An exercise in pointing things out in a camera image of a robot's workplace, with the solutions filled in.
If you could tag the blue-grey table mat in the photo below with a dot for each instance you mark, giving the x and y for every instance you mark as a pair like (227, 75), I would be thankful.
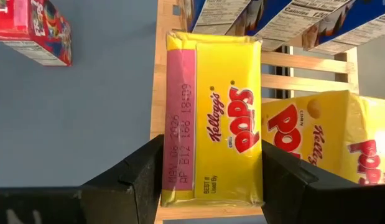
(86, 124)

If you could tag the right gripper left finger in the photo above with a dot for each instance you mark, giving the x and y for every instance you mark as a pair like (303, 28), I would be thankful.
(133, 193)

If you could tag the red Froot Loops cereal box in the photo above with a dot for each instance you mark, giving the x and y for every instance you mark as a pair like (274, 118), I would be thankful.
(33, 31)

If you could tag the blue Frosted Flakes cereal box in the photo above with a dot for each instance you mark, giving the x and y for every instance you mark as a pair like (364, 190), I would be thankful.
(360, 28)
(291, 21)
(223, 15)

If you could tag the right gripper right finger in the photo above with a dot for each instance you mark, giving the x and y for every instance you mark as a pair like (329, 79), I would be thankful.
(291, 193)

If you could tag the yellow Corn Pops cereal box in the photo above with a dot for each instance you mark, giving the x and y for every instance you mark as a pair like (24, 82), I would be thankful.
(223, 124)
(329, 130)

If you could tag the wooden slatted shelf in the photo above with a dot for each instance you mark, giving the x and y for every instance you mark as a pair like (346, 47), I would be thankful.
(304, 62)

